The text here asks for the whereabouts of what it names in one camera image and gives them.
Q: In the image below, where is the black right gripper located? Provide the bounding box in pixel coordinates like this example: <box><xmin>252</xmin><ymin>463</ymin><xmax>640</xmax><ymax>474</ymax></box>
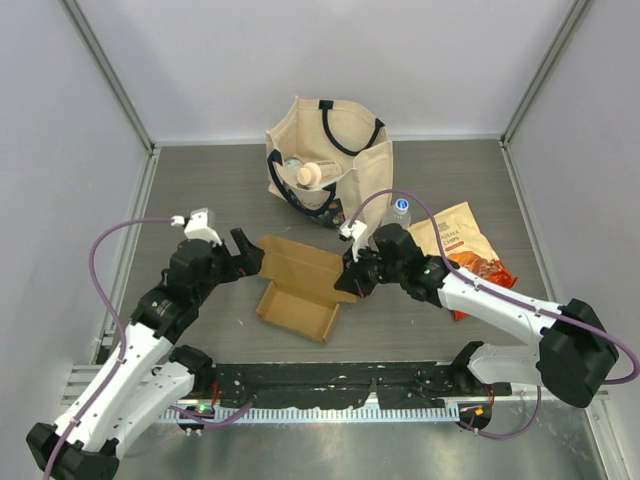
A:
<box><xmin>336</xmin><ymin>241</ymin><xmax>405</xmax><ymax>298</ymax></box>

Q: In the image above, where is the brown cardboard box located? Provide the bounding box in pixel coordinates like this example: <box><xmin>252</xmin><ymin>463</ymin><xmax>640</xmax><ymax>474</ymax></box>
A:
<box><xmin>256</xmin><ymin>234</ymin><xmax>357</xmax><ymax>344</ymax></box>

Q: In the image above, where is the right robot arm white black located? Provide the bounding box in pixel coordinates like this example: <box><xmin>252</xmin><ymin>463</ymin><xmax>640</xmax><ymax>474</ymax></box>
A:
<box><xmin>334</xmin><ymin>221</ymin><xmax>619</xmax><ymax>408</ymax></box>

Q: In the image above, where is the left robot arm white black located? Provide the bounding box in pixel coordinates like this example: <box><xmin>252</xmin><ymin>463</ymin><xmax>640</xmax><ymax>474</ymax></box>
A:
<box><xmin>26</xmin><ymin>228</ymin><xmax>264</xmax><ymax>479</ymax></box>

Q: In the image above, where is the clear plastic water bottle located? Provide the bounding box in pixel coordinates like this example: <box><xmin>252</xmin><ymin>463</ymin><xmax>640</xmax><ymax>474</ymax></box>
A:
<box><xmin>381</xmin><ymin>198</ymin><xmax>411</xmax><ymax>230</ymax></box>

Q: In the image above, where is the white item in bag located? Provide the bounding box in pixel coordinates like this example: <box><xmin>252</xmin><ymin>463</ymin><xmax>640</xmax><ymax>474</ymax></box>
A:
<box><xmin>284</xmin><ymin>158</ymin><xmax>303</xmax><ymax>169</ymax></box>

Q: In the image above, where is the peach capped bottle in bag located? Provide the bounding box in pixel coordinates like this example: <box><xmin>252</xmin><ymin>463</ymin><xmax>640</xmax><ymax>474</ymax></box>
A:
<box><xmin>296</xmin><ymin>160</ymin><xmax>343</xmax><ymax>188</ymax></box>

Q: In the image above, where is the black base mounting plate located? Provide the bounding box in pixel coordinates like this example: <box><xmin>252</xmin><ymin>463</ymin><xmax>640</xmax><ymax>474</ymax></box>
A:
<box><xmin>186</xmin><ymin>362</ymin><xmax>512</xmax><ymax>410</ymax></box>

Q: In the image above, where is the cassava chips snack bag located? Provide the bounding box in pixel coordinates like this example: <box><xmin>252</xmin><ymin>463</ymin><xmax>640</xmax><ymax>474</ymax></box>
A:
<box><xmin>435</xmin><ymin>202</ymin><xmax>517</xmax><ymax>289</ymax></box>

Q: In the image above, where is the beige canvas tote bag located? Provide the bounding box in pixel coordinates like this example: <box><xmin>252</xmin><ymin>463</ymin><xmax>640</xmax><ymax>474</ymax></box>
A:
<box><xmin>266</xmin><ymin>98</ymin><xmax>394</xmax><ymax>228</ymax></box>

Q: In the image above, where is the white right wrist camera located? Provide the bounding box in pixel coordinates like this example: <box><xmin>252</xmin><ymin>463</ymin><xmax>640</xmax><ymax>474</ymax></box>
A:
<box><xmin>339</xmin><ymin>218</ymin><xmax>368</xmax><ymax>262</ymax></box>

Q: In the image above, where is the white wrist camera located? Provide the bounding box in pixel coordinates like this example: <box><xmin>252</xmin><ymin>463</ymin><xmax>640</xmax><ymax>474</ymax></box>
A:
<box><xmin>339</xmin><ymin>218</ymin><xmax>368</xmax><ymax>262</ymax></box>
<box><xmin>171</xmin><ymin>208</ymin><xmax>222</xmax><ymax>246</ymax></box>

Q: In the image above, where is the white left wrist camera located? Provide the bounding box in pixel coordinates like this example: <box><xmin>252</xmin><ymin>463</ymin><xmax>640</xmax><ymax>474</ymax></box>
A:
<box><xmin>171</xmin><ymin>208</ymin><xmax>222</xmax><ymax>246</ymax></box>

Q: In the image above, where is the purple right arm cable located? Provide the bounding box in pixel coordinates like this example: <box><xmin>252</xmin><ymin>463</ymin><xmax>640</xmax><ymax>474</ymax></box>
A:
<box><xmin>344</xmin><ymin>187</ymin><xmax>640</xmax><ymax>384</ymax></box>

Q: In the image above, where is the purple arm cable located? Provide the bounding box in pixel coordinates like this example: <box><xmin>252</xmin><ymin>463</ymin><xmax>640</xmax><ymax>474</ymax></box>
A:
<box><xmin>42</xmin><ymin>216</ymin><xmax>181</xmax><ymax>480</ymax></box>
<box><xmin>344</xmin><ymin>187</ymin><xmax>640</xmax><ymax>384</ymax></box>

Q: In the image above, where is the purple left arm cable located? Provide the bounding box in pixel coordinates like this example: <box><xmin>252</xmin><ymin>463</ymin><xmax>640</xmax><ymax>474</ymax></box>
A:
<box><xmin>42</xmin><ymin>216</ymin><xmax>181</xmax><ymax>480</ymax></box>

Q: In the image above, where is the white slotted cable duct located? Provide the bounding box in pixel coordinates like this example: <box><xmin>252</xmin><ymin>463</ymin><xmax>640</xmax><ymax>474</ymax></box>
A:
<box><xmin>155</xmin><ymin>404</ymin><xmax>460</xmax><ymax>425</ymax></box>

